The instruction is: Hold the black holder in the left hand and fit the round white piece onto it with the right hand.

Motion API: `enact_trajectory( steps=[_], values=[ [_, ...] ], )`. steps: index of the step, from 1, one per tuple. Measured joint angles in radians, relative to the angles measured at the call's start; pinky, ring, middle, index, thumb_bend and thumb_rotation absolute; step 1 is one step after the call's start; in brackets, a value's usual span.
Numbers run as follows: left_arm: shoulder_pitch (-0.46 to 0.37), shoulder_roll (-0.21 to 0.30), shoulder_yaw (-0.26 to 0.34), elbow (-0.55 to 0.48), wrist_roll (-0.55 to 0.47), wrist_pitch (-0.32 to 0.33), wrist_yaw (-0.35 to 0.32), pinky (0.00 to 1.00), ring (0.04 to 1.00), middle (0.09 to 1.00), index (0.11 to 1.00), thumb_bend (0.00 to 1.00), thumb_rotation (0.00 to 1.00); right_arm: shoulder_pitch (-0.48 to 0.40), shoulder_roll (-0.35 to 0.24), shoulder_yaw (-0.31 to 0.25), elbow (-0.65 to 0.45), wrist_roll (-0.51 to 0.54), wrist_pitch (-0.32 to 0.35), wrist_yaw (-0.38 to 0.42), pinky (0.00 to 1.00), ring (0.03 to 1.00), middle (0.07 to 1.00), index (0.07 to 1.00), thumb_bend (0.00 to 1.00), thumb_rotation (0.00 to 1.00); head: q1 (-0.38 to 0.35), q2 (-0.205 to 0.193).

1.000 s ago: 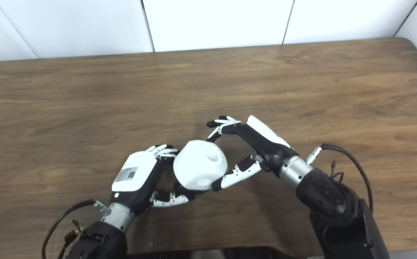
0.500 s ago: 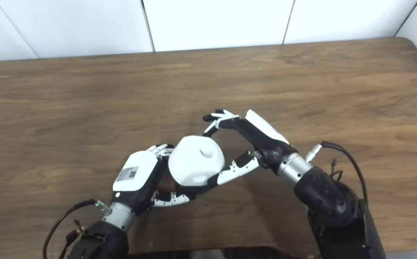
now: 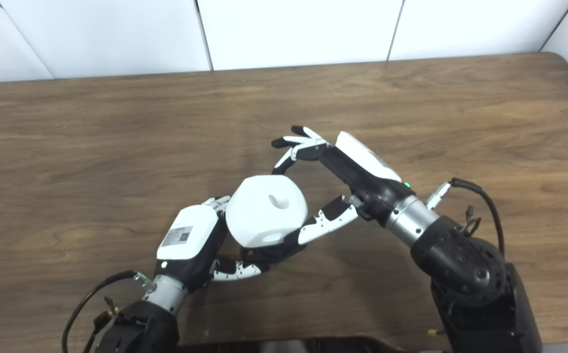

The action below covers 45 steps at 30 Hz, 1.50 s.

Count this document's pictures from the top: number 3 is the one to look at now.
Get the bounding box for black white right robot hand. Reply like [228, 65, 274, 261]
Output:
[271, 126, 414, 246]

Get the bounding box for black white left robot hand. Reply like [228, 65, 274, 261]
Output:
[154, 195, 270, 292]

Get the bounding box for round white plastic piece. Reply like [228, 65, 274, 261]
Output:
[225, 175, 308, 248]

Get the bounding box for black robot torso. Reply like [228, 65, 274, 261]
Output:
[176, 336, 441, 353]

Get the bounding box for short black wire loop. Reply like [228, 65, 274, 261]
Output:
[463, 206, 483, 237]

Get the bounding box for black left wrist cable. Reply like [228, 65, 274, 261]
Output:
[62, 270, 157, 353]

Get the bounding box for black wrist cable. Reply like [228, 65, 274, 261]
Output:
[62, 270, 157, 353]
[426, 177, 505, 255]

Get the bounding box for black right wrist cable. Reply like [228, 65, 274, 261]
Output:
[426, 177, 505, 255]

